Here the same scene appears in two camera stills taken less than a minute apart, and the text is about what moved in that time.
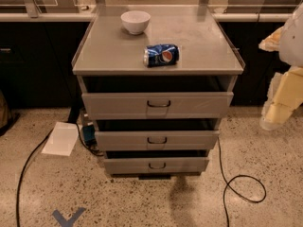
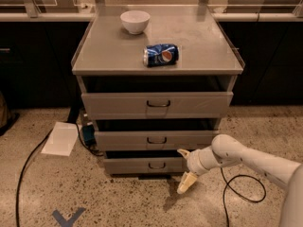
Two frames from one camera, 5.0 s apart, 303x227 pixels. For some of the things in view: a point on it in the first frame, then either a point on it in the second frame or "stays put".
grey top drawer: (157, 105) stays put
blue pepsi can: (161, 55) stays put
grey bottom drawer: (154, 165) stays put
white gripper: (293, 46) → (193, 163)
